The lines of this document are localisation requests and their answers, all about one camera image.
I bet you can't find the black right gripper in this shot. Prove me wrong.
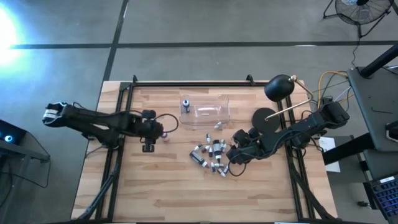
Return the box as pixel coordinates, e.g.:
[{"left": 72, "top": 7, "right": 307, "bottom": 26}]
[{"left": 226, "top": 136, "right": 271, "bottom": 165}]

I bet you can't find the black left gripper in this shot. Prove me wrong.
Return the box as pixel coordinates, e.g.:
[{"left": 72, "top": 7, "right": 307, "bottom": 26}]
[{"left": 136, "top": 118, "right": 169, "bottom": 153}]

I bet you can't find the large dark colouring bottle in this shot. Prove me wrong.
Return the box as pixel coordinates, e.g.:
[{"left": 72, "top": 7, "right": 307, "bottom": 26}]
[{"left": 212, "top": 139, "right": 222, "bottom": 163}]

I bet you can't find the large plum-tipped colouring bottle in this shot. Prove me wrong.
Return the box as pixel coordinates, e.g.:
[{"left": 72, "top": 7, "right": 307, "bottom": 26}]
[{"left": 189, "top": 150, "right": 210, "bottom": 169}]

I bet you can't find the clear plastic bin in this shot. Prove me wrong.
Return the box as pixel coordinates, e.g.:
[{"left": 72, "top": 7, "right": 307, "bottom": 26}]
[{"left": 179, "top": 94, "right": 231, "bottom": 127}]

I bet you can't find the black brass-necked desk lamp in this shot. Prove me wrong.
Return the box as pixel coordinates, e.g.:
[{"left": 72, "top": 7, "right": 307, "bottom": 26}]
[{"left": 251, "top": 73, "right": 314, "bottom": 135}]

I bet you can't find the white paper sheet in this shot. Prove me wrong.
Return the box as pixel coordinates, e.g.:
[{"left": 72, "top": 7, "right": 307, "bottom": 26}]
[{"left": 318, "top": 136, "right": 341, "bottom": 174}]

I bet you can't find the black desk leg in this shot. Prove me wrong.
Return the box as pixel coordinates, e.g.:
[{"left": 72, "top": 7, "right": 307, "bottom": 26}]
[{"left": 322, "top": 133, "right": 376, "bottom": 166}]

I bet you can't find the grey equipment stand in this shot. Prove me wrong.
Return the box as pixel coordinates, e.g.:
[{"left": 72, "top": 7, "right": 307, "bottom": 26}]
[{"left": 0, "top": 132, "right": 51, "bottom": 200}]

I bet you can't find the grey desk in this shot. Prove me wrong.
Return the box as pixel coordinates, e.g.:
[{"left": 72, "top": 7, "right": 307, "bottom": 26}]
[{"left": 346, "top": 66, "right": 398, "bottom": 153}]

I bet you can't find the black box with blue light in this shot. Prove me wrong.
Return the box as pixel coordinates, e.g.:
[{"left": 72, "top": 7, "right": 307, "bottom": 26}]
[{"left": 0, "top": 119, "right": 27, "bottom": 146}]

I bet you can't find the black keyboard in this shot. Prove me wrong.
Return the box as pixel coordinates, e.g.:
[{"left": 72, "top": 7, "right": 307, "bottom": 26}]
[{"left": 363, "top": 175, "right": 398, "bottom": 222}]

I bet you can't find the white and black device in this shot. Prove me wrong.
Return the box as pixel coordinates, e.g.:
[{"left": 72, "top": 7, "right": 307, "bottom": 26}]
[{"left": 385, "top": 123, "right": 398, "bottom": 143}]

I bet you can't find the black floor fan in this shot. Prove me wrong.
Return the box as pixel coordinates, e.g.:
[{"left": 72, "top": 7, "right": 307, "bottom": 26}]
[{"left": 322, "top": 0, "right": 395, "bottom": 39}]

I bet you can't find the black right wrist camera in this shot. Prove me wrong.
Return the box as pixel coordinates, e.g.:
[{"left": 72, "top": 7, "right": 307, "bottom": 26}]
[{"left": 232, "top": 128, "right": 250, "bottom": 146}]

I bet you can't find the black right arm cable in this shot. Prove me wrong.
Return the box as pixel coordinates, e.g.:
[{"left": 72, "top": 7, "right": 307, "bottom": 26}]
[{"left": 228, "top": 160, "right": 247, "bottom": 177}]

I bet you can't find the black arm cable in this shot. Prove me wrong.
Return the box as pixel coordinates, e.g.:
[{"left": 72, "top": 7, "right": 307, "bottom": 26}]
[
  {"left": 228, "top": 160, "right": 247, "bottom": 177},
  {"left": 154, "top": 113, "right": 180, "bottom": 134}
]

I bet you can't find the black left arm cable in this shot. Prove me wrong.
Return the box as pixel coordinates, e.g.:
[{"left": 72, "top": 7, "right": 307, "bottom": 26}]
[{"left": 154, "top": 113, "right": 180, "bottom": 134}]

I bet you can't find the black aluminium table frame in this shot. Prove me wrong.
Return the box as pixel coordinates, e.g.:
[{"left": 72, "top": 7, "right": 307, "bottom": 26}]
[{"left": 76, "top": 74, "right": 333, "bottom": 223}]

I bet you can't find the yellow cable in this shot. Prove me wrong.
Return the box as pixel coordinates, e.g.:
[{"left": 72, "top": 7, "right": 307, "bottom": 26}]
[{"left": 317, "top": 70, "right": 355, "bottom": 110}]

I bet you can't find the black post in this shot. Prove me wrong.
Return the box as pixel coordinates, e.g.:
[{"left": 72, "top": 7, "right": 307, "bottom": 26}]
[{"left": 359, "top": 43, "right": 398, "bottom": 78}]

